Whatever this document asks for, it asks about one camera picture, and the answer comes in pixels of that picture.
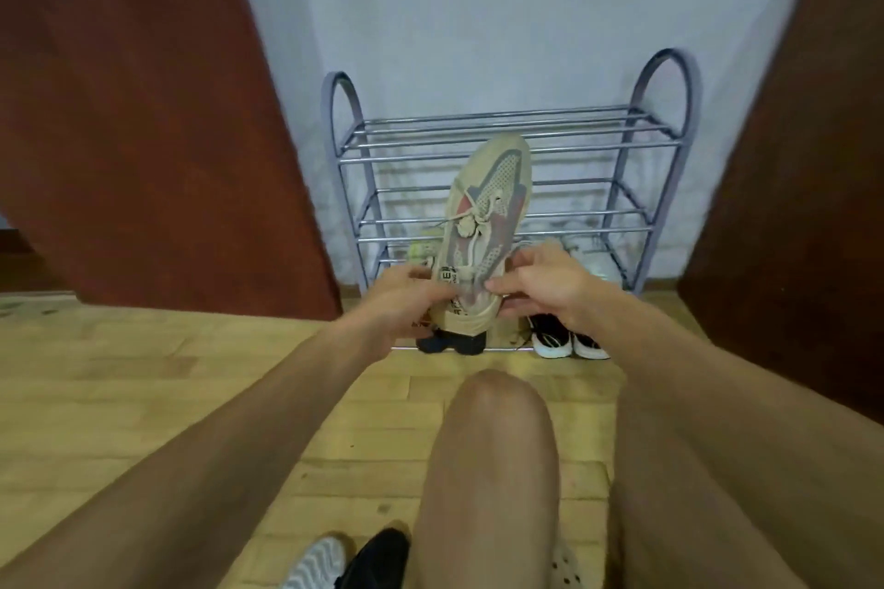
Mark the person's right hand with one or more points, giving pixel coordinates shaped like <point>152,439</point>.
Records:
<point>552,285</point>

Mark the person's left hand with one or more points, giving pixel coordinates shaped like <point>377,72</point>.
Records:
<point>404,309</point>

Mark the black grey patterned sneaker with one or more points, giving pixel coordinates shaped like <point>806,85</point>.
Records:
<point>434,342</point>
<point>473,343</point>

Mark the black green sneaker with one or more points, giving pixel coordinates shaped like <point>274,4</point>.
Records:
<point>590,347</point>
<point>549,340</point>

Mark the beige pink sneaker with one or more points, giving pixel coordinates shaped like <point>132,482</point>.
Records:
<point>483,209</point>

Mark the grey metal shoe rack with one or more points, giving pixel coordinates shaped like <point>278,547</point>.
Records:
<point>690,119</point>

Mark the black orange-accent sneaker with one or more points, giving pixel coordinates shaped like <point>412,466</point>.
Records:
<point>376,564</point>

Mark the white ribbed-sole sneaker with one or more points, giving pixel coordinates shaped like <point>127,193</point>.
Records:
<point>318,568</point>

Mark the person's right forearm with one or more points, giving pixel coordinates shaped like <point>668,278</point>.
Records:
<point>725,443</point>

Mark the person's left forearm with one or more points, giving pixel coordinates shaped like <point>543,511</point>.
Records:
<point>173,471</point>

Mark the person's left leg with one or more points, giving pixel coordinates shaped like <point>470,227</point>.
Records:
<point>483,485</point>

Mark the cream perforated clog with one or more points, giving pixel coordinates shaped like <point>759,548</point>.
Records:
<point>566,571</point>

